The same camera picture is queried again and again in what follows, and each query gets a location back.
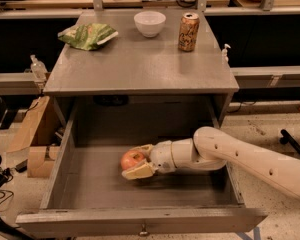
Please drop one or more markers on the clear sanitizer bottle left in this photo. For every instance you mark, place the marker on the clear sanitizer bottle left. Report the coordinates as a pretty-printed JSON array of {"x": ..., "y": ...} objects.
[{"x": 38, "y": 68}]

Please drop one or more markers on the red apple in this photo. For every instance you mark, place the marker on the red apple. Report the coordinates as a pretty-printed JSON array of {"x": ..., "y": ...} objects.
[{"x": 131, "y": 158}]

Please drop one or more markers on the grey wooden cabinet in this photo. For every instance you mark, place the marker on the grey wooden cabinet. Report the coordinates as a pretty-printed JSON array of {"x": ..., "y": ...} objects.
[{"x": 132, "y": 64}]

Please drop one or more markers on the white ceramic bowl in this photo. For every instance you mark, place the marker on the white ceramic bowl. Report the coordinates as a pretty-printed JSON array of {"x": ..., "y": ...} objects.
[{"x": 149, "y": 23}]

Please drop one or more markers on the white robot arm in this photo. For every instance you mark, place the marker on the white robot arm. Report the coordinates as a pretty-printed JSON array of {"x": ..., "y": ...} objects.
[{"x": 210, "y": 149}]

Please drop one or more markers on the black chair base leg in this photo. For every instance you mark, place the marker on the black chair base leg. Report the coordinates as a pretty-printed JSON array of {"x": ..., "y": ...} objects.
[{"x": 287, "y": 138}]

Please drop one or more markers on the brown cardboard boxes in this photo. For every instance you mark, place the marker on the brown cardboard boxes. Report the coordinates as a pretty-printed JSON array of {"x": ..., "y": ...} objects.
[{"x": 36, "y": 136}]

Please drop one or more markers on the small white pump bottle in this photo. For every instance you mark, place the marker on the small white pump bottle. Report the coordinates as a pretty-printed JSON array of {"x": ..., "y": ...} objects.
[{"x": 225, "y": 52}]

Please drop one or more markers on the orange soda can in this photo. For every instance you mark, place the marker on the orange soda can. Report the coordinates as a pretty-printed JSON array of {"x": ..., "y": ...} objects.
[{"x": 188, "y": 30}]

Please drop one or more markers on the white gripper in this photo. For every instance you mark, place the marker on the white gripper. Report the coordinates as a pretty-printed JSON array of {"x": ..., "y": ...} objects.
[{"x": 160, "y": 156}]

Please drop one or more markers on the grey open top drawer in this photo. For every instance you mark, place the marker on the grey open top drawer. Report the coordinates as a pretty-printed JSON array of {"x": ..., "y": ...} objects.
[{"x": 88, "y": 196}]

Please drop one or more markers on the green chip bag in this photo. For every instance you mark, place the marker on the green chip bag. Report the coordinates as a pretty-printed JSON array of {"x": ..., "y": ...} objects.
[{"x": 87, "y": 37}]

